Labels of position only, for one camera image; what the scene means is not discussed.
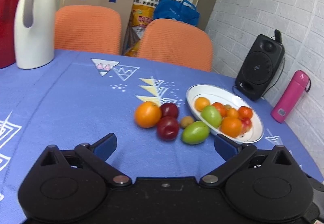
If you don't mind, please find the left orange chair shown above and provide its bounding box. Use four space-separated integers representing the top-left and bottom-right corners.
54 5 121 55

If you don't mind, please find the small red tomato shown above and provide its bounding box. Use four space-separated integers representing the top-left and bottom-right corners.
241 117 252 134

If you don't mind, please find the orange chair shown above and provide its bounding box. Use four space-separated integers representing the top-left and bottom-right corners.
54 5 121 55
137 18 213 72

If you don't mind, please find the large orange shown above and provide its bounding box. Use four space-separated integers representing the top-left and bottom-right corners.
134 101 162 128

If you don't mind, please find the pink thermos bottle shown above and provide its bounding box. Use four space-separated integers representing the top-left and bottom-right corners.
271 70 311 123

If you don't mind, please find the yellow rice bag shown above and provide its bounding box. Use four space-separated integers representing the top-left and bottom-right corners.
123 4 155 57

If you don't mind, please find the white thermos jug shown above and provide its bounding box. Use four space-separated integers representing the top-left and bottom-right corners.
14 0 56 69

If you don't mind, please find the small brown longan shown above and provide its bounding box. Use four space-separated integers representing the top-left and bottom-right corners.
180 116 195 129

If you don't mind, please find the red jug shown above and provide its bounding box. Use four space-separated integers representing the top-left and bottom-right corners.
0 0 19 68

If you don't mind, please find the blue plastic bag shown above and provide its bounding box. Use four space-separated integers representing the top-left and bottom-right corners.
153 0 200 27

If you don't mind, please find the right orange chair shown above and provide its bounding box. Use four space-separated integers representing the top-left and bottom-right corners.
137 18 213 72

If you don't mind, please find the brown paper bag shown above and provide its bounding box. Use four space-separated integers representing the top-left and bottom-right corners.
61 0 134 55

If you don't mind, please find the small orange tangerine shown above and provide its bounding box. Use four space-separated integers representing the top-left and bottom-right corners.
212 102 227 117

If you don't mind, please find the black speaker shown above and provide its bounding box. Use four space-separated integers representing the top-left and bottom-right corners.
235 30 285 101

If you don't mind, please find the orange fruit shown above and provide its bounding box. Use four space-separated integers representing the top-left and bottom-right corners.
219 117 242 138

